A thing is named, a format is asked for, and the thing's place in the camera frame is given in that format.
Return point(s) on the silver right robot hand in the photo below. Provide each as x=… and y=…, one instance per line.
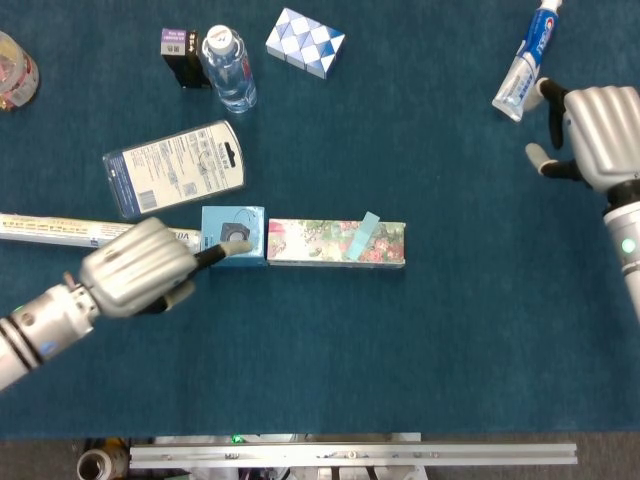
x=605, y=135

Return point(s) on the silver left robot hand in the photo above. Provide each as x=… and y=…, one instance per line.
x=135, y=270

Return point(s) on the light blue tape strip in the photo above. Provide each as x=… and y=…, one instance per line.
x=361, y=237

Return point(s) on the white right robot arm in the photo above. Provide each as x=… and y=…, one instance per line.
x=625, y=240

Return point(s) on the long white roll box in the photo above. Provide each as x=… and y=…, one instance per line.
x=60, y=230

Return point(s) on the light blue speaker box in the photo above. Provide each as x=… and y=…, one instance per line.
x=220, y=222

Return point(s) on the white blue toothpaste tube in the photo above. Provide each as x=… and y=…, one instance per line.
x=525, y=70

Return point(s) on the long floral print box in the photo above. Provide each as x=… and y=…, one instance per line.
x=310, y=245

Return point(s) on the black purple small box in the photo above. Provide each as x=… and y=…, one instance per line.
x=182, y=60

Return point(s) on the white blister pack card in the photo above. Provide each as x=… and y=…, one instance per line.
x=175, y=167

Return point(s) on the brown tape roll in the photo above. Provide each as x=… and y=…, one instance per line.
x=97, y=465

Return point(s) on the clear water bottle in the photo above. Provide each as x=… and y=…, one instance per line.
x=230, y=70

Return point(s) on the teal felt table cloth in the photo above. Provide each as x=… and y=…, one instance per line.
x=350, y=350

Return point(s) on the blue white snake puzzle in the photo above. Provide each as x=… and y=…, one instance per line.
x=305, y=42

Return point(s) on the aluminium profile rail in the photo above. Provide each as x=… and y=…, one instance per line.
x=350, y=455

